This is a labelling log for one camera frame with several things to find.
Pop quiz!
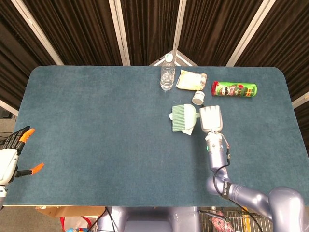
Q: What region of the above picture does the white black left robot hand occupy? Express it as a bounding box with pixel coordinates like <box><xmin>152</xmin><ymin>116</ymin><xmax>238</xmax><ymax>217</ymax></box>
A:
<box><xmin>0</xmin><ymin>125</ymin><xmax>45</xmax><ymax>187</ymax></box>

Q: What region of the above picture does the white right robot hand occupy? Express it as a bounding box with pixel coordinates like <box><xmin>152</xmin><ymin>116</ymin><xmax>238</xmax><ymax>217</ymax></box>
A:
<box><xmin>199</xmin><ymin>105</ymin><xmax>225</xmax><ymax>134</ymax></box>

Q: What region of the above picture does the mint green hand brush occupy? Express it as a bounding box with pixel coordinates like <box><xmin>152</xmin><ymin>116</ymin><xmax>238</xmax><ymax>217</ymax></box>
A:
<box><xmin>171</xmin><ymin>103</ymin><xmax>202</xmax><ymax>133</ymax></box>

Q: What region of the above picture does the small white round jar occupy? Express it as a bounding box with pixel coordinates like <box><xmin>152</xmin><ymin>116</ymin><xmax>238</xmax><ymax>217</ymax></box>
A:
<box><xmin>192</xmin><ymin>90</ymin><xmax>206</xmax><ymax>105</ymax></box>

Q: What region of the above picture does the green Pringles can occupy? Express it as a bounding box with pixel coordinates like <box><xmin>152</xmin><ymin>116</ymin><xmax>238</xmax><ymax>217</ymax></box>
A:
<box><xmin>211</xmin><ymin>81</ymin><xmax>258</xmax><ymax>98</ymax></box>

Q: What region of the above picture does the yellowish plastic snack bag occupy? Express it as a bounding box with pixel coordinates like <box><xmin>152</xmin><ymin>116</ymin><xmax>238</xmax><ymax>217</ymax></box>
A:
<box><xmin>175</xmin><ymin>69</ymin><xmax>208</xmax><ymax>91</ymax></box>

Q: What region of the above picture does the clear plastic water bottle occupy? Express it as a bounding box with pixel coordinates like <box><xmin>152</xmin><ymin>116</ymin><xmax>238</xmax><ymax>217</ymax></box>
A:
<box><xmin>160</xmin><ymin>54</ymin><xmax>176</xmax><ymax>91</ymax></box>

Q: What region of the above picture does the brown cardboard box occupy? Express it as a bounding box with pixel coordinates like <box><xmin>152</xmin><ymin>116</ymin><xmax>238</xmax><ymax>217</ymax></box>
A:
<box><xmin>36</xmin><ymin>205</ymin><xmax>106</xmax><ymax>218</ymax></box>

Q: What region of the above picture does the dark brown pleated curtain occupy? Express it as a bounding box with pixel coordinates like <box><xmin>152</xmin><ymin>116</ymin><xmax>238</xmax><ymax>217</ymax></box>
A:
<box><xmin>177</xmin><ymin>0</ymin><xmax>270</xmax><ymax>67</ymax></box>
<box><xmin>120</xmin><ymin>0</ymin><xmax>181</xmax><ymax>66</ymax></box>
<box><xmin>0</xmin><ymin>0</ymin><xmax>59</xmax><ymax>110</ymax></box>
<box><xmin>23</xmin><ymin>0</ymin><xmax>124</xmax><ymax>66</ymax></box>
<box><xmin>236</xmin><ymin>0</ymin><xmax>309</xmax><ymax>102</ymax></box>

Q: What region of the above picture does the red and white bag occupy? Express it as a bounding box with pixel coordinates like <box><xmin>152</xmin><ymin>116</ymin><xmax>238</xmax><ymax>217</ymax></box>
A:
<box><xmin>60</xmin><ymin>216</ymin><xmax>98</xmax><ymax>232</ymax></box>

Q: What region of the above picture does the silver robot torso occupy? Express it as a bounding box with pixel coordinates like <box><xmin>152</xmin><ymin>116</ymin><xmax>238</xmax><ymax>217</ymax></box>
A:
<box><xmin>97</xmin><ymin>206</ymin><xmax>201</xmax><ymax>232</ymax></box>

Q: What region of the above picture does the white partition post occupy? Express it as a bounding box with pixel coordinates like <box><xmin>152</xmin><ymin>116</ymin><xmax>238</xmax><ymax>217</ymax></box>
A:
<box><xmin>11</xmin><ymin>0</ymin><xmax>65</xmax><ymax>66</ymax></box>
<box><xmin>108</xmin><ymin>0</ymin><xmax>132</xmax><ymax>66</ymax></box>
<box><xmin>225</xmin><ymin>0</ymin><xmax>277</xmax><ymax>67</ymax></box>
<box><xmin>0</xmin><ymin>99</ymin><xmax>20</xmax><ymax>116</ymax></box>
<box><xmin>171</xmin><ymin>0</ymin><xmax>190</xmax><ymax>53</ymax></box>
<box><xmin>291</xmin><ymin>91</ymin><xmax>309</xmax><ymax>107</ymax></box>

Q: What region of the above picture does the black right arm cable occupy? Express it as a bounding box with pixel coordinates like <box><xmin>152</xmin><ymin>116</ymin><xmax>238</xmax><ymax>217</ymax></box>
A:
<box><xmin>212</xmin><ymin>136</ymin><xmax>267</xmax><ymax>232</ymax></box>

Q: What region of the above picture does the white partition base frame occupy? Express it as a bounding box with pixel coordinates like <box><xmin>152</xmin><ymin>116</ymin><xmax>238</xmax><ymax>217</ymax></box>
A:
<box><xmin>149</xmin><ymin>49</ymin><xmax>199</xmax><ymax>67</ymax></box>

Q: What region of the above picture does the metal wire cart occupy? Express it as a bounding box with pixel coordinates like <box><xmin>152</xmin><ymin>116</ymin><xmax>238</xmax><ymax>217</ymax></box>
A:
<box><xmin>199</xmin><ymin>208</ymin><xmax>279</xmax><ymax>232</ymax></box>

